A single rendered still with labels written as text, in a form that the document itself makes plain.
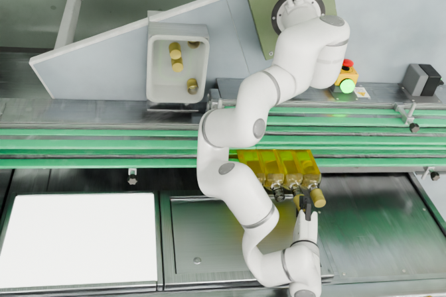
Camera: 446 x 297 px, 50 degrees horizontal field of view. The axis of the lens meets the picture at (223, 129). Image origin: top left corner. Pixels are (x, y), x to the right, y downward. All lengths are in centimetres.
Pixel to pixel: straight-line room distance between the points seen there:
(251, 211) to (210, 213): 48
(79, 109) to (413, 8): 108
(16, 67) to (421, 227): 167
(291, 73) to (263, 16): 38
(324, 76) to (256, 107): 26
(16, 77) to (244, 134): 133
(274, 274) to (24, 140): 79
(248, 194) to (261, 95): 20
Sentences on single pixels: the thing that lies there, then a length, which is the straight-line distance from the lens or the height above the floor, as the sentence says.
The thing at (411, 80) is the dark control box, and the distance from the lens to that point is 171.
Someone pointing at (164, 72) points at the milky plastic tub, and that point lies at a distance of 149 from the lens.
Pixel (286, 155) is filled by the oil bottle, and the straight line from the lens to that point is 148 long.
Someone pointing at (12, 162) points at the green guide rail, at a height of 95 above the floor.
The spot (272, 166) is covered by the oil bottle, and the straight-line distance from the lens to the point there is 143.
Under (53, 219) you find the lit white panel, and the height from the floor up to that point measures 109.
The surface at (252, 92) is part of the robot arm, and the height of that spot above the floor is 126.
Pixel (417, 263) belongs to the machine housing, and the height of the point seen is 127.
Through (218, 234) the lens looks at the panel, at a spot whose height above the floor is 116.
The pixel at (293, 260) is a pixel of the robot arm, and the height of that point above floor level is 142.
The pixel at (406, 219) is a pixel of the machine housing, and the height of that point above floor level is 109.
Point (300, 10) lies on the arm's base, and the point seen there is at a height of 88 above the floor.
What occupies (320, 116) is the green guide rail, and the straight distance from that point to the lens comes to 150.
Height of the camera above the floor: 204
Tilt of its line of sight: 51 degrees down
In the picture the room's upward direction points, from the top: 167 degrees clockwise
